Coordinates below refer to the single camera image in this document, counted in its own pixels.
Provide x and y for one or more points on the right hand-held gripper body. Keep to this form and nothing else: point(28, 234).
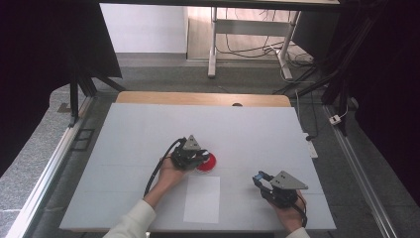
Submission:
point(284, 191)

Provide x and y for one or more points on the dark cabinet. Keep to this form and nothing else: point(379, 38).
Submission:
point(313, 33)

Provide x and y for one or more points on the black metal stand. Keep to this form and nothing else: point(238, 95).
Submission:
point(343, 99)

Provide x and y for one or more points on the person's left hand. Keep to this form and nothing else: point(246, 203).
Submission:
point(170, 175)

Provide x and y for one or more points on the dark table grommet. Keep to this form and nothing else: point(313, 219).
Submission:
point(237, 104)

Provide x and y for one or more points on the wooden table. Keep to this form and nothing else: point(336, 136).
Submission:
point(203, 98)

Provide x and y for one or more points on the black curtain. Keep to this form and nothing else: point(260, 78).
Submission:
point(33, 66)
point(389, 99)

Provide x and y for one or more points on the person's right hand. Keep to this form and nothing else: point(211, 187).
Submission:
point(290, 216)

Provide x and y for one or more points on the white power strip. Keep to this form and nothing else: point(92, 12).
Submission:
point(313, 150)

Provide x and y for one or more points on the white metal desk frame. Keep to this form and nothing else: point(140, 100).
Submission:
point(251, 27)

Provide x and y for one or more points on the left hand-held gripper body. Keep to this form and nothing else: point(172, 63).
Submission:
point(185, 157)

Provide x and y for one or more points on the round red ink pad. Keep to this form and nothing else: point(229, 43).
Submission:
point(210, 164)

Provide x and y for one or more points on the aluminium rail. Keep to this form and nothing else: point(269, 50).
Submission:
point(43, 185)
point(363, 181)

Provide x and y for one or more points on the black tripod stand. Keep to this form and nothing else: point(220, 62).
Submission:
point(74, 99)

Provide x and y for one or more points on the white paper sheet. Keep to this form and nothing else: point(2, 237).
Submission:
point(201, 200)

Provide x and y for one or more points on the small white adaptor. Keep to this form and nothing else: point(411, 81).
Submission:
point(335, 119)

